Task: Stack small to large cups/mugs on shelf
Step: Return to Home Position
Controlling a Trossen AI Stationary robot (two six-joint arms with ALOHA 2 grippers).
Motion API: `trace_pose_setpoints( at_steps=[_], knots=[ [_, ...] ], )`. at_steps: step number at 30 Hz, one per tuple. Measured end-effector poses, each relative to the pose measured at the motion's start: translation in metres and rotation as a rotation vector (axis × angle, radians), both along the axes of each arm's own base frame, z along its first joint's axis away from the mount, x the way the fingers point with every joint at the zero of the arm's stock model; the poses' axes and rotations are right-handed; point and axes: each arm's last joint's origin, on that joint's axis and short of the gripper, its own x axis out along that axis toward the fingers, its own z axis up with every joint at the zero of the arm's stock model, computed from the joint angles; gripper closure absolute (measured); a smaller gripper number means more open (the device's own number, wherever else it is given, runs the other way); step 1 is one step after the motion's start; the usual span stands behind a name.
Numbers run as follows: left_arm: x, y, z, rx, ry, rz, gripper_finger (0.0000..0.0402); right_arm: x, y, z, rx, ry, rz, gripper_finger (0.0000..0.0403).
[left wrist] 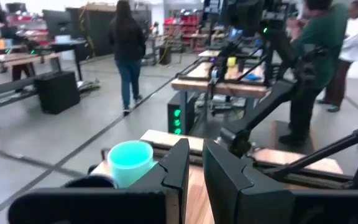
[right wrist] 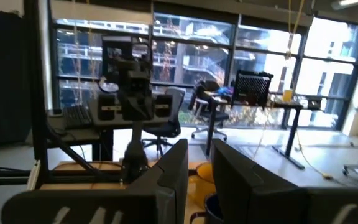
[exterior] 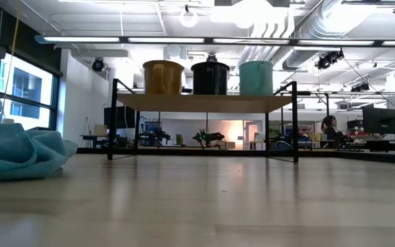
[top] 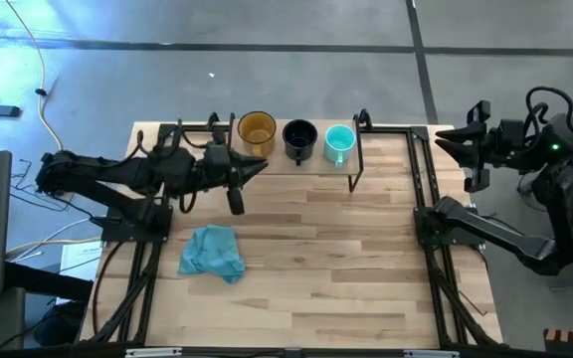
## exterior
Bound large dark monitor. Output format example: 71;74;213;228
361;106;395;135

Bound white round ceiling ring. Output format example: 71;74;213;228
179;9;199;28

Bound black ceiling camera cluster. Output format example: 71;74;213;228
314;49;345;71

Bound silver ventilation duct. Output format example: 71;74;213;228
281;0;395;71

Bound seated person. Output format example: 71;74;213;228
320;115;339;149

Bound dark monitor behind shelf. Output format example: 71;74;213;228
104;106;136;130

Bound mint green mug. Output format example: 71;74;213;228
238;60;274;97

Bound long ceiling light bar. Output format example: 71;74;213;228
34;34;395;48

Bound black enamel mug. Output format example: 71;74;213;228
190;60;231;96

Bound yellow enamel mug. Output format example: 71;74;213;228
142;60;186;95

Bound black window frame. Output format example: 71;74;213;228
0;51;63;133

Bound dark background desk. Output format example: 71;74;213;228
80;134;108;149

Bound wooden shelf with black legs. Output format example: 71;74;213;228
107;78;300;164

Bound teal microfiber cloth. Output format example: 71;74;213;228
0;122;78;184

